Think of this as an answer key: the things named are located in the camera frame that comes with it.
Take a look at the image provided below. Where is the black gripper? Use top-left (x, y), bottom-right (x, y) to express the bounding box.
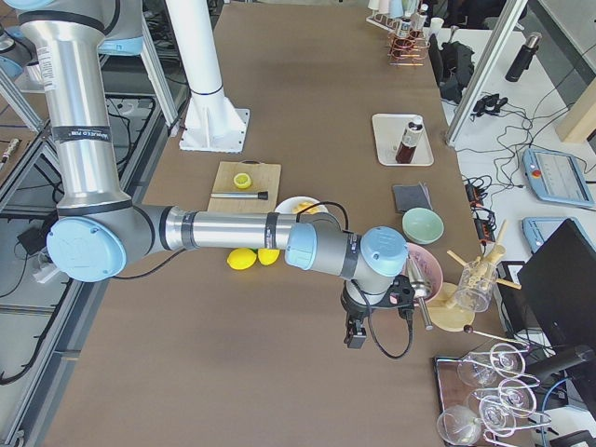
top-left (340, 282), bottom-right (372, 349)

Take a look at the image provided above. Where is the glazed twisted donut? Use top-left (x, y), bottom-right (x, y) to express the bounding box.
top-left (291, 200), bottom-right (323, 214)

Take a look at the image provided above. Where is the white round plate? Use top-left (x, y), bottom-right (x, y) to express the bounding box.
top-left (275, 196), bottom-right (328, 214)

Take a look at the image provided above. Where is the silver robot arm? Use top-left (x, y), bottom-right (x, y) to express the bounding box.
top-left (13, 1), bottom-right (413, 348)

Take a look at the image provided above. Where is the white rectangular tray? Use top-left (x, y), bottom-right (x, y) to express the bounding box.
top-left (372, 114), bottom-right (434, 167)

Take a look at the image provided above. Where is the wooden mug tree stand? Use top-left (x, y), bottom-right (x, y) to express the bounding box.
top-left (428, 220), bottom-right (522, 332)

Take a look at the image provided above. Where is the pink bowl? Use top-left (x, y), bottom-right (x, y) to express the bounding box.
top-left (407, 242), bottom-right (443, 302)

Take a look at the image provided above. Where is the mint green bowl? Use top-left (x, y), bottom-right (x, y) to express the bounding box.
top-left (402, 208), bottom-right (444, 245)

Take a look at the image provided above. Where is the wine glass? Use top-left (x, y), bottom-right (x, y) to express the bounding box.
top-left (474, 379), bottom-right (537, 437)
top-left (436, 405), bottom-right (482, 446)
top-left (457, 343), bottom-right (525, 387)

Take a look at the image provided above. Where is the clear glass mug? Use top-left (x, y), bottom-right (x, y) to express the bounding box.
top-left (454, 261), bottom-right (496, 312)

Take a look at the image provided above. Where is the whole yellow lemon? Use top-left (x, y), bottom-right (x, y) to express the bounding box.
top-left (226, 248), bottom-right (257, 271)

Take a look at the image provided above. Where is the grey folded cloth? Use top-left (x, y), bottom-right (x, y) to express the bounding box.
top-left (392, 183), bottom-right (433, 213)

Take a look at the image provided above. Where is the steel cylinder muddler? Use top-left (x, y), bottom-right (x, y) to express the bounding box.
top-left (210, 191), bottom-right (269, 200)

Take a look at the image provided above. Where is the wooden cutting board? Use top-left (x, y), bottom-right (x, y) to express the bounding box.
top-left (208, 161), bottom-right (281, 213)

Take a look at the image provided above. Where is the half lemon slice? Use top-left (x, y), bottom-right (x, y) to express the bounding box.
top-left (233, 172), bottom-right (252, 190)

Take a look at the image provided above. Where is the black monitor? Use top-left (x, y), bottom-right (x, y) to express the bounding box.
top-left (519, 219), bottom-right (595, 348)

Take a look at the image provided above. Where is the dark sauce bottle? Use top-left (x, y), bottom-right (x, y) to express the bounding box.
top-left (395, 115), bottom-right (424, 164)

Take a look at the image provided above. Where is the blue teach pendant tablet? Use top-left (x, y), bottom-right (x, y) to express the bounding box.
top-left (522, 148), bottom-right (595, 208)

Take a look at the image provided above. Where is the water bottle in rack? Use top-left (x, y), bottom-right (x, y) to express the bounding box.
top-left (411, 3), bottom-right (428, 33)
top-left (396, 16), bottom-right (412, 39)

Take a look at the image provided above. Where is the black thermos bottle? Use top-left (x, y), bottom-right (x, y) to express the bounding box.
top-left (505, 32), bottom-right (542, 83)

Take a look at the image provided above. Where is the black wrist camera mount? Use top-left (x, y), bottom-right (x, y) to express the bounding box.
top-left (372, 275), bottom-right (414, 322)

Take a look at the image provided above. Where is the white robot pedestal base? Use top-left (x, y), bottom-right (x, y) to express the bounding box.
top-left (167, 0), bottom-right (250, 154)

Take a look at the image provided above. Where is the copper wire bottle rack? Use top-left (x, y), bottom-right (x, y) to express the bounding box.
top-left (387, 28), bottom-right (429, 67)

